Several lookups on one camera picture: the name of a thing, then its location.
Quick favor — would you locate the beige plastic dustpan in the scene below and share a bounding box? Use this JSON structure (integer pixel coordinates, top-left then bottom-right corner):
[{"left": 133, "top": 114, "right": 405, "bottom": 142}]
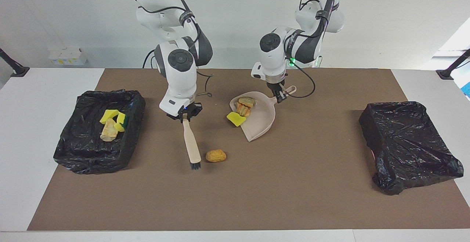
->
[{"left": 229, "top": 85, "right": 297, "bottom": 142}]

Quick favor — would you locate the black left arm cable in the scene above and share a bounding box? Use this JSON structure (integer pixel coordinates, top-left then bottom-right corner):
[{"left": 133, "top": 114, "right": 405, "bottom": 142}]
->
[{"left": 285, "top": 0, "right": 335, "bottom": 99}]

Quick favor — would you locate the brown table mat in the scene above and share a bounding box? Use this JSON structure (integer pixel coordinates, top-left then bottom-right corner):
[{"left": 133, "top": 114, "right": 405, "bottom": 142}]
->
[{"left": 27, "top": 68, "right": 470, "bottom": 231}]

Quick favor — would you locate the tan sponge piece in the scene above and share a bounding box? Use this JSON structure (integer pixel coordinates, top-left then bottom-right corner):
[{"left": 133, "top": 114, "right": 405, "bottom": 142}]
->
[{"left": 100, "top": 119, "right": 119, "bottom": 142}]

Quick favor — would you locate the yellow notched sponge piece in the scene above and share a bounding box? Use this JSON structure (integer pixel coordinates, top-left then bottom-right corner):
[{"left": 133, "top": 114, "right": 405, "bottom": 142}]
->
[{"left": 100, "top": 109, "right": 120, "bottom": 124}]

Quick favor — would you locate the black clamp stand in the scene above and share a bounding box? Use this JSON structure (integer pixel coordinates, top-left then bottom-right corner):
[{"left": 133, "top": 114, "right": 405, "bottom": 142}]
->
[
  {"left": 0, "top": 48, "right": 30, "bottom": 77},
  {"left": 436, "top": 48, "right": 470, "bottom": 80}
]

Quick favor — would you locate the beige hand brush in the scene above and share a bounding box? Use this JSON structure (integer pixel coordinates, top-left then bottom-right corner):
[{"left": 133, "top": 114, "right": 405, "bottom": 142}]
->
[{"left": 182, "top": 119, "right": 202, "bottom": 170}]

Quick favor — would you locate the white cardboard box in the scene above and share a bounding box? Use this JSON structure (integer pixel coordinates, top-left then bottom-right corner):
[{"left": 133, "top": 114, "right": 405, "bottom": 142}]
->
[{"left": 48, "top": 48, "right": 88, "bottom": 66}]

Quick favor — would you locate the orange croissant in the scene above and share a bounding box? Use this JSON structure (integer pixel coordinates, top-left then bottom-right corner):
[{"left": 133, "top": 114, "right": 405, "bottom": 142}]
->
[{"left": 236, "top": 102, "right": 251, "bottom": 118}]

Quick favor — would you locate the bin with black bag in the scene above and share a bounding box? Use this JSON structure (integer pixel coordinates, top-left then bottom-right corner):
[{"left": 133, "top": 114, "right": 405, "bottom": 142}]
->
[
  {"left": 53, "top": 89, "right": 146, "bottom": 175},
  {"left": 359, "top": 101, "right": 464, "bottom": 195}
]

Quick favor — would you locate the black base cable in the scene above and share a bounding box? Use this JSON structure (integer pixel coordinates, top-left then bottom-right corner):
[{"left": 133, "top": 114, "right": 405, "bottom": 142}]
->
[{"left": 142, "top": 49, "right": 158, "bottom": 69}]

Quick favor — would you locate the green and yellow sponge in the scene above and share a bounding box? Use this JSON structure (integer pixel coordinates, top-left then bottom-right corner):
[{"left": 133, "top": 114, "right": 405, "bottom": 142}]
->
[{"left": 114, "top": 112, "right": 127, "bottom": 132}]

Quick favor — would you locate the golden bread roll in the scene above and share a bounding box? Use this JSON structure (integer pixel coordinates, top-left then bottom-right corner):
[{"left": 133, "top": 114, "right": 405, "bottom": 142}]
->
[{"left": 205, "top": 149, "right": 227, "bottom": 163}]

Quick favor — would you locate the yellow sponge wedge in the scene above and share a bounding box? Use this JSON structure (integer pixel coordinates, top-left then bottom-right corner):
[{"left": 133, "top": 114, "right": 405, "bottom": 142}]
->
[{"left": 226, "top": 112, "right": 247, "bottom": 127}]

